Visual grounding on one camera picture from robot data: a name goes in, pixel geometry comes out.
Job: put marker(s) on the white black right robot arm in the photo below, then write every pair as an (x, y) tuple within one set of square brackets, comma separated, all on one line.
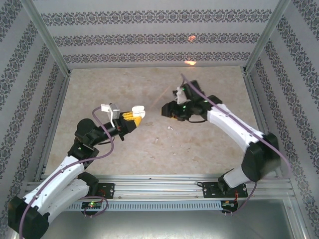
[(231, 124)]

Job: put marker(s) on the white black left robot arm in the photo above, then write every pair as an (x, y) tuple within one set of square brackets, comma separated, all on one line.
[(54, 179)]

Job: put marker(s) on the small circuit board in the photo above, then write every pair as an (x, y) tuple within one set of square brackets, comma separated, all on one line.
[(92, 205), (229, 203)]

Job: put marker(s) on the grey metal sheet panel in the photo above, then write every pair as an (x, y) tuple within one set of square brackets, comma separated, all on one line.
[(159, 226)]

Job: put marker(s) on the aluminium side rail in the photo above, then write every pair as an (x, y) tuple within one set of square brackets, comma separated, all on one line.
[(57, 109), (258, 109)]

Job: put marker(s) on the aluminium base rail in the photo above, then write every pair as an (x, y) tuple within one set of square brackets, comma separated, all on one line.
[(157, 186)]

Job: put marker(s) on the aluminium frame post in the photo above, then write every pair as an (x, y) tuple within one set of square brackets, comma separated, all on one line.
[(266, 35), (46, 35)]

